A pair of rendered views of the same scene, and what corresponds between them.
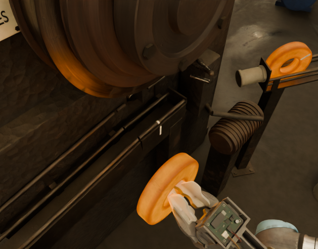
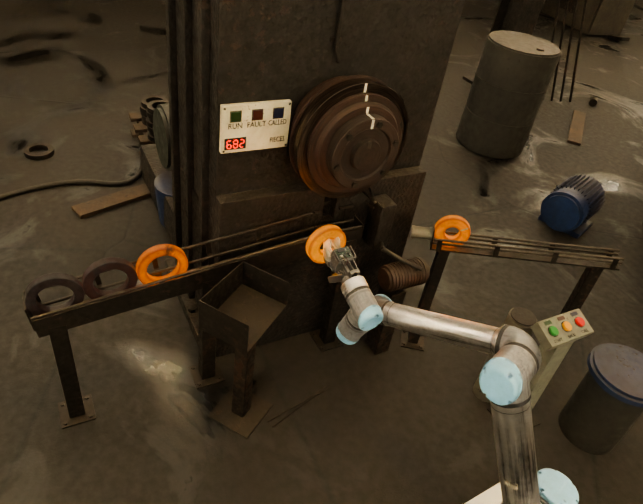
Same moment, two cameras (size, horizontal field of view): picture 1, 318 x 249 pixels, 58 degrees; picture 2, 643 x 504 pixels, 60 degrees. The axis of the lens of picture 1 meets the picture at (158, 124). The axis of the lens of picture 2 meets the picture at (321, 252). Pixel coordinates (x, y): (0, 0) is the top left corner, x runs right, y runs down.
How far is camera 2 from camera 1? 1.54 m
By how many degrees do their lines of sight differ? 17
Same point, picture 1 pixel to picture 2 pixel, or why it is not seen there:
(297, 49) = (456, 220)
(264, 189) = (426, 366)
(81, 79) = (304, 173)
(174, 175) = (330, 229)
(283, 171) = (453, 360)
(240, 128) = (402, 271)
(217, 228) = (339, 253)
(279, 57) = (442, 222)
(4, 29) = (280, 143)
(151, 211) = (312, 242)
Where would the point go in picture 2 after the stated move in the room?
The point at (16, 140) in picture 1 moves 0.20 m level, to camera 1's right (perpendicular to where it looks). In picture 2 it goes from (258, 197) to (306, 213)
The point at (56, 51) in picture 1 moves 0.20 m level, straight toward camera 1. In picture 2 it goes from (300, 156) to (302, 186)
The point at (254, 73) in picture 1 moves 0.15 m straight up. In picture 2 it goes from (423, 230) to (432, 201)
